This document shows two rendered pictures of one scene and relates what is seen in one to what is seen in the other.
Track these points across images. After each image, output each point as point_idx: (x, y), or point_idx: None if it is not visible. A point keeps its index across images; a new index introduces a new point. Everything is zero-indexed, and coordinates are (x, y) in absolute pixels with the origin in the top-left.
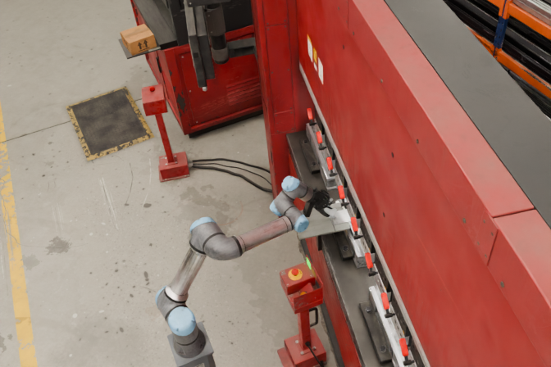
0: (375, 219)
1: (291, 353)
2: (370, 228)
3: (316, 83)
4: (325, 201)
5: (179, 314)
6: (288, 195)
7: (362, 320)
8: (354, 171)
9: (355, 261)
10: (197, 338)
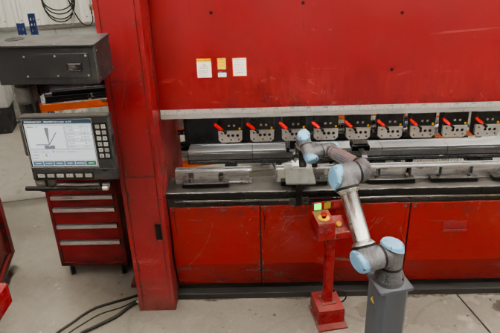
0: (377, 87)
1: (333, 309)
2: (367, 105)
3: (222, 90)
4: None
5: (389, 242)
6: (310, 141)
7: (380, 183)
8: (331, 88)
9: None
10: None
